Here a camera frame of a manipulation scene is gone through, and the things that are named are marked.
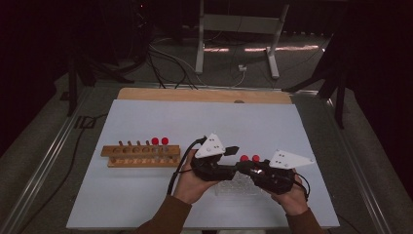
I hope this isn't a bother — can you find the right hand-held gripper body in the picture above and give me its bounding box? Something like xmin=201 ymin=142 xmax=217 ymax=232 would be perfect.
xmin=252 ymin=149 xmax=316 ymax=196

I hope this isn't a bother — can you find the black tripod stand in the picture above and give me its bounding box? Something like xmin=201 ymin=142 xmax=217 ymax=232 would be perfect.
xmin=65 ymin=48 xmax=135 ymax=118
xmin=282 ymin=32 xmax=349 ymax=130

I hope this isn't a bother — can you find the person's right hand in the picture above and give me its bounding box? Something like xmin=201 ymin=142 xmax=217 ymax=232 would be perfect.
xmin=264 ymin=170 xmax=310 ymax=216

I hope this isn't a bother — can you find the bundle of black floor cables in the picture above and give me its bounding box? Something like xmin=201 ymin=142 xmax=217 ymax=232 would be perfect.
xmin=146 ymin=41 xmax=200 ymax=91

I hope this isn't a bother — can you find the clear plastic tube rack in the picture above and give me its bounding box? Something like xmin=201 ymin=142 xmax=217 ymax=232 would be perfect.
xmin=212 ymin=171 xmax=272 ymax=197

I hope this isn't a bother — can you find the black floor cable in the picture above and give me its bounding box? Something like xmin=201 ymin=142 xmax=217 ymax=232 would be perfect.
xmin=19 ymin=112 xmax=109 ymax=234

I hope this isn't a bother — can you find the white paper sheet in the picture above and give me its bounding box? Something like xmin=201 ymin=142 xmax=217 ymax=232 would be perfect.
xmin=66 ymin=98 xmax=340 ymax=230

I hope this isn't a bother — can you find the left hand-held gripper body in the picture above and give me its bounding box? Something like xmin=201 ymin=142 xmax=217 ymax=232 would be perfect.
xmin=190 ymin=133 xmax=227 ymax=182

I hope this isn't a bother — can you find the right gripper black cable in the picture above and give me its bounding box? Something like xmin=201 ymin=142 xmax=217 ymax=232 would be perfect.
xmin=293 ymin=172 xmax=311 ymax=201

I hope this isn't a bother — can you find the person's left hand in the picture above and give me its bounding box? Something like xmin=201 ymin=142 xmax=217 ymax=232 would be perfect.
xmin=172 ymin=149 xmax=222 ymax=206

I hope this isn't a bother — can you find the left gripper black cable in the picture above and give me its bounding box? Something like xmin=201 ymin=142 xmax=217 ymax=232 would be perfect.
xmin=167 ymin=136 xmax=207 ymax=196

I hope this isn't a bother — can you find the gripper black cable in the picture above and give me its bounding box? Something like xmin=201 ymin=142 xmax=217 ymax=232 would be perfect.
xmin=293 ymin=172 xmax=311 ymax=201
xmin=167 ymin=136 xmax=207 ymax=196

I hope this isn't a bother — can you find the white cable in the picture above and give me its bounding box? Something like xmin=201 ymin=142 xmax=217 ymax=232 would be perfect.
xmin=229 ymin=69 xmax=247 ymax=89

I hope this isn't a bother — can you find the wooden test tube rack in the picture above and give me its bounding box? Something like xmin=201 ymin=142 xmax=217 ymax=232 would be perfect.
xmin=100 ymin=139 xmax=182 ymax=169

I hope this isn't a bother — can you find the metal frame rail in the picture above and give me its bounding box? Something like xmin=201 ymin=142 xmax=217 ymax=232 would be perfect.
xmin=319 ymin=92 xmax=395 ymax=234
xmin=0 ymin=87 xmax=95 ymax=234

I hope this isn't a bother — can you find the grey metal stand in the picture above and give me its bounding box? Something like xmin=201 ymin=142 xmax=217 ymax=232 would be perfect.
xmin=194 ymin=0 xmax=290 ymax=81

